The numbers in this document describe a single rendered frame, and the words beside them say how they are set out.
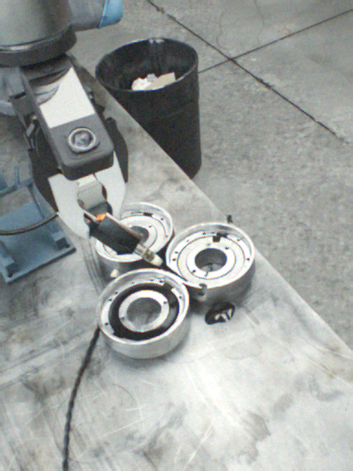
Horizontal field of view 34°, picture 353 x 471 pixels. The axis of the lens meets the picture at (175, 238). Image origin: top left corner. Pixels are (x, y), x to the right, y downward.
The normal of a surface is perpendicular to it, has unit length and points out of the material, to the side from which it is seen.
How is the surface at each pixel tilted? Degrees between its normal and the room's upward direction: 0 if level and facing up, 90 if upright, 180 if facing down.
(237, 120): 0
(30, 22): 82
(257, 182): 0
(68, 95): 23
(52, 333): 0
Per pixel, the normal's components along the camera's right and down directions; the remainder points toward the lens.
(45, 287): -0.14, -0.69
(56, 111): 0.08, -0.42
